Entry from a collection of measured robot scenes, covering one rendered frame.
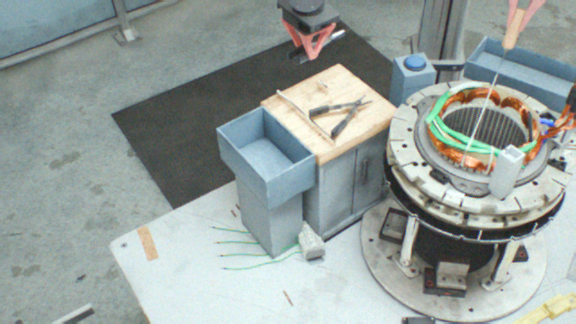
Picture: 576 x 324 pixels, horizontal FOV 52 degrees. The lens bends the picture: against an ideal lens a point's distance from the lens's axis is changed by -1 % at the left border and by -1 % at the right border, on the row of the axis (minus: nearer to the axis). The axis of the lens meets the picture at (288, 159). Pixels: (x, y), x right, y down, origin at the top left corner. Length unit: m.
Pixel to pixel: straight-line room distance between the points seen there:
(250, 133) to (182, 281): 0.34
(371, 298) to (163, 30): 2.37
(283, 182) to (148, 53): 2.19
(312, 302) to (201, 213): 0.34
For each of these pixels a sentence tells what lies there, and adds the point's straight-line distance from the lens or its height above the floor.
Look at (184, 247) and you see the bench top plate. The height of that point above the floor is 0.78.
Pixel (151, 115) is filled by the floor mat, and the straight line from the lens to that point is 2.80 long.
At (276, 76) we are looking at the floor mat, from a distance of 2.91.
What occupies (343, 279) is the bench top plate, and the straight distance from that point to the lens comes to 1.26.
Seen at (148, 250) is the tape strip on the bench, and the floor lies 0.78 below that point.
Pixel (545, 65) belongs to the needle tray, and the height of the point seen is 1.04.
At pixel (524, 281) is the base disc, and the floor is 0.80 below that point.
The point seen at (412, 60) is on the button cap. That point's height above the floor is 1.04.
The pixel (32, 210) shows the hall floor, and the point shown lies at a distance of 2.60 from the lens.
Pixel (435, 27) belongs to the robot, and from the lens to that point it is 1.50.
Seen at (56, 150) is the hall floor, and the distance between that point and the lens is 2.80.
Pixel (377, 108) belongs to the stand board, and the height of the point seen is 1.07.
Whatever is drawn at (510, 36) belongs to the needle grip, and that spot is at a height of 1.32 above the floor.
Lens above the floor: 1.85
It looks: 47 degrees down
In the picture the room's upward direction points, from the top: 2 degrees counter-clockwise
